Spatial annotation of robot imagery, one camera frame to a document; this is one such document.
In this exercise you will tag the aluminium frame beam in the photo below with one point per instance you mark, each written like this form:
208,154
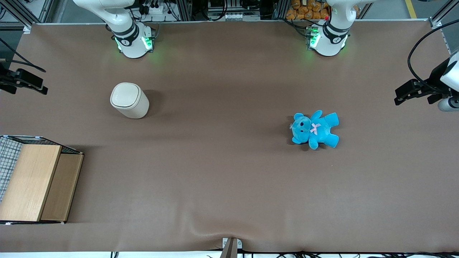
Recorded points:
21,12
444,12

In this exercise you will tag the dark wooden shelf board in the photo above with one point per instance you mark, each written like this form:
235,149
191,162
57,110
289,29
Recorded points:
61,186

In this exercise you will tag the light wooden shelf board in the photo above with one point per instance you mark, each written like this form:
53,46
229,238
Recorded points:
28,182

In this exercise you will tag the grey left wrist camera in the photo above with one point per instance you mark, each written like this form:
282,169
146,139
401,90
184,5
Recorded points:
448,104

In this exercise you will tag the table edge clamp bracket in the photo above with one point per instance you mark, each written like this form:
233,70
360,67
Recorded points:
231,247

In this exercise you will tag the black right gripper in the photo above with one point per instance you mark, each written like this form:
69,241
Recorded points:
8,79

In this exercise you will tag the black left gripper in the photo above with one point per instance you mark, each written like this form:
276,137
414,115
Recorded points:
438,76

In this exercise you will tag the beige lidded trash can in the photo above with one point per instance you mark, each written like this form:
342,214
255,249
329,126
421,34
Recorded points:
129,102

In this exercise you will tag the blue teddy bear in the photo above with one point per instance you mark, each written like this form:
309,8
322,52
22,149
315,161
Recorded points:
319,130

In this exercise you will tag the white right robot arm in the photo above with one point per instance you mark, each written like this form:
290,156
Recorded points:
131,43

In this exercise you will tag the orange plush toy pile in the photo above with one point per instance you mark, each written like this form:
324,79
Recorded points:
304,10

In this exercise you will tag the brown table cover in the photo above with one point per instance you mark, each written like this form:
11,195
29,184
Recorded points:
215,161

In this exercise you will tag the white power strip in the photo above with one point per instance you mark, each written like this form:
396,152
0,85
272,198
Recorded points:
154,9

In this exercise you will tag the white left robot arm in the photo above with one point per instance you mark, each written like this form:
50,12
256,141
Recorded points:
330,41

